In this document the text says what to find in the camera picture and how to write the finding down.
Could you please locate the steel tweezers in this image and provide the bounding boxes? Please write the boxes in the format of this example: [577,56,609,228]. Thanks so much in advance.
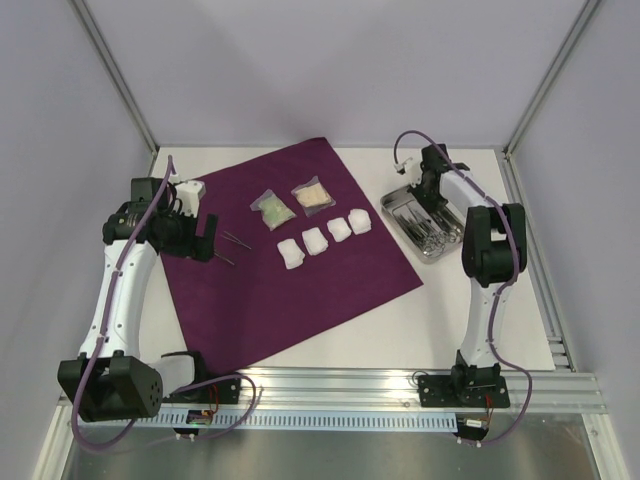
[214,250,236,266]
[222,231,251,250]

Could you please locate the green gauze packet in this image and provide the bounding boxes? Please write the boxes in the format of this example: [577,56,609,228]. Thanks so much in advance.
[250,189,297,231]

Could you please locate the white gauze pad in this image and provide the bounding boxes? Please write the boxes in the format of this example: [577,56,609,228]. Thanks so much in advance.
[277,238,305,270]
[327,217,352,243]
[348,209,372,235]
[302,227,329,256]

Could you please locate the purple cloth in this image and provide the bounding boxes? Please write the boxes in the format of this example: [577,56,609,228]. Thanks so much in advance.
[162,138,421,374]

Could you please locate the beige gauze packet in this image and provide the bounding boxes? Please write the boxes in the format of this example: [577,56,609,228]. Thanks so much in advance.
[291,176,335,217]

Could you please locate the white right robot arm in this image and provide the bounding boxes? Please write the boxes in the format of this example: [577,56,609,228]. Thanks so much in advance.
[412,144,527,405]

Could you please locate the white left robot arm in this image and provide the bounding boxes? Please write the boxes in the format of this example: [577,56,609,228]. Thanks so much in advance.
[57,175,217,423]

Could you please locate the instruments in tray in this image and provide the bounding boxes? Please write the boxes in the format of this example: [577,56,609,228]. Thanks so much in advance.
[393,200,464,261]

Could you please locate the steel instrument tray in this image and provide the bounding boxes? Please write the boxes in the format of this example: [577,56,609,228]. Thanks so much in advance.
[380,186,464,264]

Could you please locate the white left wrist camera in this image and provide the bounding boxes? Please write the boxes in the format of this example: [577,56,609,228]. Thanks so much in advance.
[169,174,206,218]

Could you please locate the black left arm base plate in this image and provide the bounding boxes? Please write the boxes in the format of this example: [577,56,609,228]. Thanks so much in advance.
[182,377,241,406]

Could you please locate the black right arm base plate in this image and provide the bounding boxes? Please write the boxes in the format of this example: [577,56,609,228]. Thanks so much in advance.
[416,374,511,409]

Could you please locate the aluminium front rail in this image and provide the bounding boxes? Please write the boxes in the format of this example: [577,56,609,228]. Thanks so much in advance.
[59,364,609,416]

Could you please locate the slotted cable duct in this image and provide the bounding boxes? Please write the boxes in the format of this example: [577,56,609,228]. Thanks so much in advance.
[156,409,458,433]

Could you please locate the left aluminium frame post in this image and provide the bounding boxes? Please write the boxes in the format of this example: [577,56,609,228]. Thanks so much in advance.
[68,0,159,158]

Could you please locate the aluminium frame post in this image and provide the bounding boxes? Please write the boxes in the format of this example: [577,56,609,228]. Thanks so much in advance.
[502,0,603,160]
[68,0,159,158]

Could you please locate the right aluminium frame post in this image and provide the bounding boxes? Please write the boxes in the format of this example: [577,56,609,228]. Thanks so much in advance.
[502,0,603,160]

